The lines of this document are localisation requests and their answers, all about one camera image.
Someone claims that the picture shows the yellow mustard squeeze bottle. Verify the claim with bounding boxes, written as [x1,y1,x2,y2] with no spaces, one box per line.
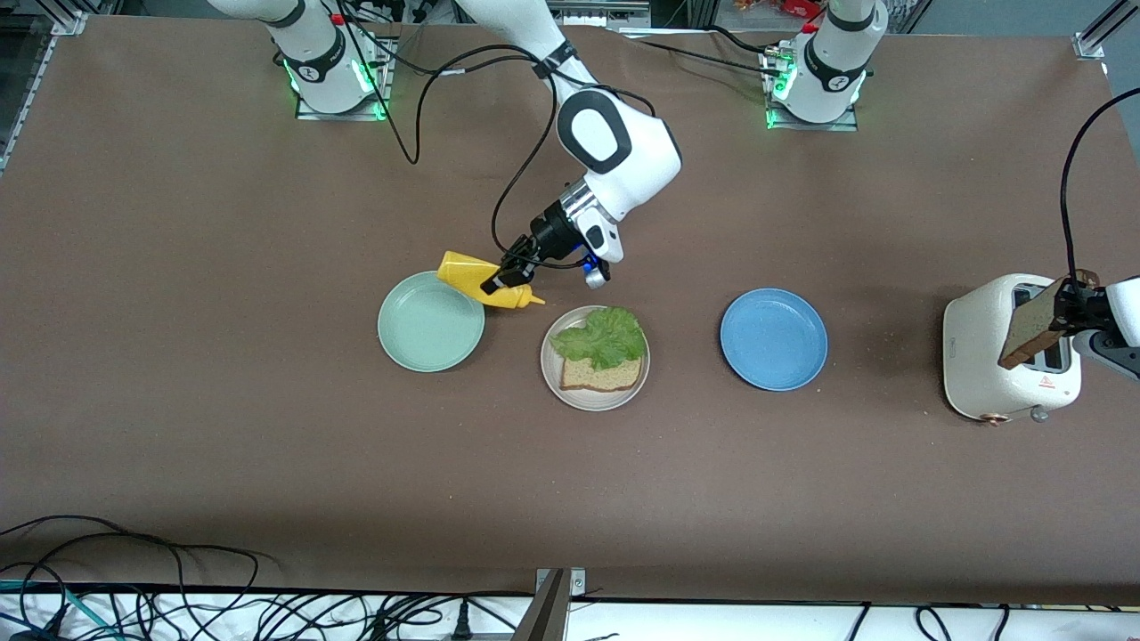
[436,252,547,311]

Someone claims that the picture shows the brown bread slice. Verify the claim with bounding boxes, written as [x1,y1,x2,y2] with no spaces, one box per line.
[997,270,1101,371]
[559,352,643,393]

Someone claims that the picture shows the green lettuce leaf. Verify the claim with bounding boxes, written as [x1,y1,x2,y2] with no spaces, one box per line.
[550,306,647,371]

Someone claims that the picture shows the mint green plate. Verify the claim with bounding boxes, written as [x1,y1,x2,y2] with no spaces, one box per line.
[378,271,486,373]

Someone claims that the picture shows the beige plate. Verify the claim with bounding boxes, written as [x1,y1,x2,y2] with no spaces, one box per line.
[541,305,650,412]

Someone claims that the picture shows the blue plate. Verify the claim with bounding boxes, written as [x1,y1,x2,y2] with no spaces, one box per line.
[720,288,829,392]

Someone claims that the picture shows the white toaster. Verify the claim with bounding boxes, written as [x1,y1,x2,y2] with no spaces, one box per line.
[942,273,1083,426]

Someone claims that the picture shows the grey metal rack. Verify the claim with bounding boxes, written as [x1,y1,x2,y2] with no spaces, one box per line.
[548,0,651,26]

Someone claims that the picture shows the red yellow packets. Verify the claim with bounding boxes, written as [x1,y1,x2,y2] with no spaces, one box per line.
[735,0,825,17]

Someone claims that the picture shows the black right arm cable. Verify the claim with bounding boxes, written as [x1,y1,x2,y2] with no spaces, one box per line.
[334,0,664,270]

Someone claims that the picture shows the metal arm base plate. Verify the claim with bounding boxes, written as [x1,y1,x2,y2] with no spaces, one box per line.
[764,45,860,133]
[296,36,395,121]

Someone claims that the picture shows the black base power cable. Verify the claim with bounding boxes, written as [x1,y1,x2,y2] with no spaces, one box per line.
[610,25,789,79]

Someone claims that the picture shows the aluminium profile rail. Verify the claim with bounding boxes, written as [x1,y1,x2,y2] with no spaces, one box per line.
[1073,0,1140,59]
[0,11,90,172]

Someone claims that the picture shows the metal table bracket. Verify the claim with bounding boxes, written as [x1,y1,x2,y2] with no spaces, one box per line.
[512,567,589,641]

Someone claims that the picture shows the teal cable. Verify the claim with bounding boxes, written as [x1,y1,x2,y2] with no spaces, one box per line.
[0,579,121,640]

